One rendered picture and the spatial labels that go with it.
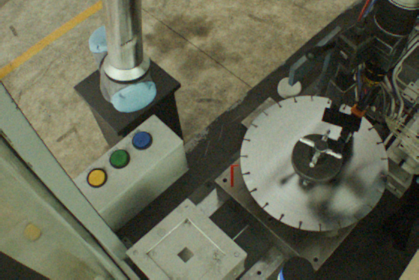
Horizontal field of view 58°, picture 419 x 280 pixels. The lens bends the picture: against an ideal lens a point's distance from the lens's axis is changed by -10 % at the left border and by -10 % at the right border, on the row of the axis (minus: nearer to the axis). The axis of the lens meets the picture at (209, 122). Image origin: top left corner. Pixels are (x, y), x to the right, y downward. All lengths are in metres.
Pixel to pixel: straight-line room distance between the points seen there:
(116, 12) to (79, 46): 1.72
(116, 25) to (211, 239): 0.49
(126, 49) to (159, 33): 1.57
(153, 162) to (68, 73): 1.56
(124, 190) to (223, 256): 0.27
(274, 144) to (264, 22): 1.68
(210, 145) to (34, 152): 0.68
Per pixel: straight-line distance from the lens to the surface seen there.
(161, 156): 0.96
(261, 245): 1.02
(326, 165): 0.88
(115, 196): 0.94
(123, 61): 0.97
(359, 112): 0.96
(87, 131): 2.17
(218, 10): 2.60
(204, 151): 1.12
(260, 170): 0.87
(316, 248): 0.93
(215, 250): 0.86
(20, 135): 0.51
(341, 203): 0.87
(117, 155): 0.97
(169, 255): 0.87
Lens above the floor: 1.73
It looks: 57 degrees down
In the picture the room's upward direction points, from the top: 5 degrees counter-clockwise
